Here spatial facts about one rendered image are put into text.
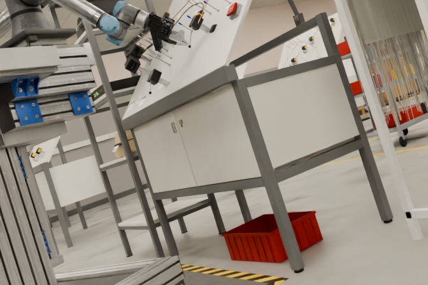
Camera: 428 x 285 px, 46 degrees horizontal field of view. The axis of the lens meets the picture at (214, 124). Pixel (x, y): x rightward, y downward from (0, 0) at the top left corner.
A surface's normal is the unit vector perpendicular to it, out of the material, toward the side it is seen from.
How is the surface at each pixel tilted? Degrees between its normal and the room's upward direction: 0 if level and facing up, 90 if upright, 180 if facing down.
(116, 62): 90
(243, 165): 90
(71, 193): 90
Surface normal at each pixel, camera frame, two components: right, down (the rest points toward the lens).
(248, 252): -0.79, 0.24
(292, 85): 0.50, -0.18
